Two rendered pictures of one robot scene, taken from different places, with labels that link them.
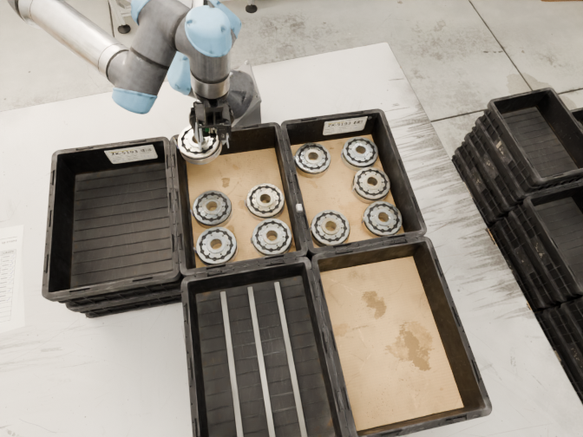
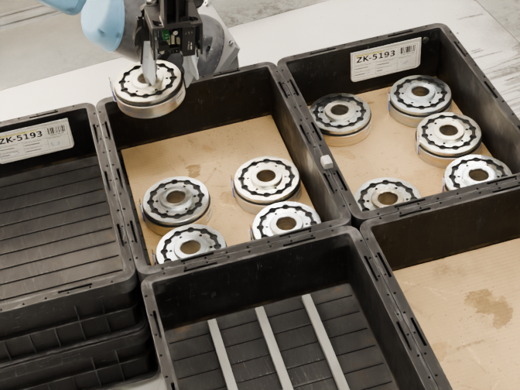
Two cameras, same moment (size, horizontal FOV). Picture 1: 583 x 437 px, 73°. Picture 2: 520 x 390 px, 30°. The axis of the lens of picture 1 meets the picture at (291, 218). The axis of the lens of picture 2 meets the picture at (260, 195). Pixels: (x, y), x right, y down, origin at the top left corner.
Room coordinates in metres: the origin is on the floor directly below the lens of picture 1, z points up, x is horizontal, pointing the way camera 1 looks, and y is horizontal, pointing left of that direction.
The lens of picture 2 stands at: (-0.60, 0.01, 1.87)
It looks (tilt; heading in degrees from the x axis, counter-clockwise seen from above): 43 degrees down; 4
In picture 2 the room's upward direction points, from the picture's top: 6 degrees counter-clockwise
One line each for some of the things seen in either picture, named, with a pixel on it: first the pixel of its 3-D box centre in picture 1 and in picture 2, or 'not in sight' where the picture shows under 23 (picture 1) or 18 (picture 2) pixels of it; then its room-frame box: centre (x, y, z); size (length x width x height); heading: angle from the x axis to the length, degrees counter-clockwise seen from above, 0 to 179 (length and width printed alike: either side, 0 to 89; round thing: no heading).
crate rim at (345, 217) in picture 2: (234, 193); (214, 162); (0.48, 0.15, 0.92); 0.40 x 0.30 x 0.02; 15
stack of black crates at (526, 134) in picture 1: (514, 163); not in sight; (1.05, -0.96, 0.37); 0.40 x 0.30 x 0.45; 20
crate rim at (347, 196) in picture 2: (349, 176); (404, 116); (0.56, -0.14, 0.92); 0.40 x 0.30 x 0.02; 15
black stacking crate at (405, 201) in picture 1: (345, 185); (403, 141); (0.56, -0.14, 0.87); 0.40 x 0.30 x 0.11; 15
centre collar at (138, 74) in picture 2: (198, 139); (147, 79); (0.57, 0.24, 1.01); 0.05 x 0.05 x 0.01
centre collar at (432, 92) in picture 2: (360, 150); (420, 92); (0.68, -0.18, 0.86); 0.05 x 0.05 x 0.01
